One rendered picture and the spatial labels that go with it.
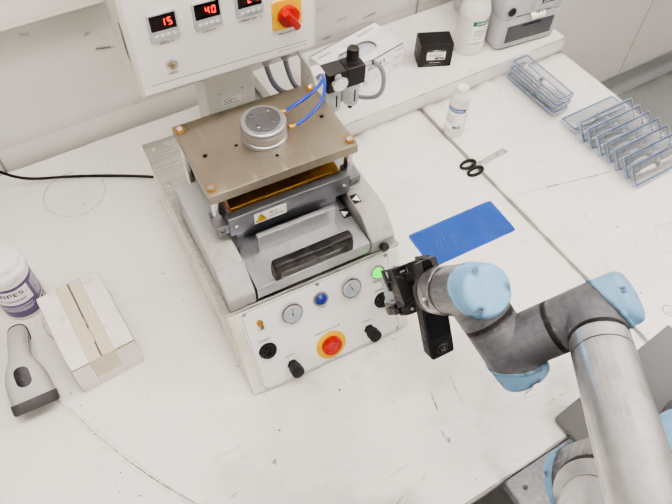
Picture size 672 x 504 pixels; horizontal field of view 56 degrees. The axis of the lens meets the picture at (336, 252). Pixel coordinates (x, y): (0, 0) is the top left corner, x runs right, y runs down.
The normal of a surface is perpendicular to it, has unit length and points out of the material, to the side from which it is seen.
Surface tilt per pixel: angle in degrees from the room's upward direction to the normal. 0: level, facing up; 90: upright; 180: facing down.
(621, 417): 32
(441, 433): 0
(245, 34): 90
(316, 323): 65
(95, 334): 1
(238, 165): 0
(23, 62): 90
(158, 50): 90
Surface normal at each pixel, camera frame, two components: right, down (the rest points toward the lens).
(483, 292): 0.29, -0.07
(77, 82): 0.51, 0.70
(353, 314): 0.43, 0.41
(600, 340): -0.44, -0.71
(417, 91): 0.03, -0.58
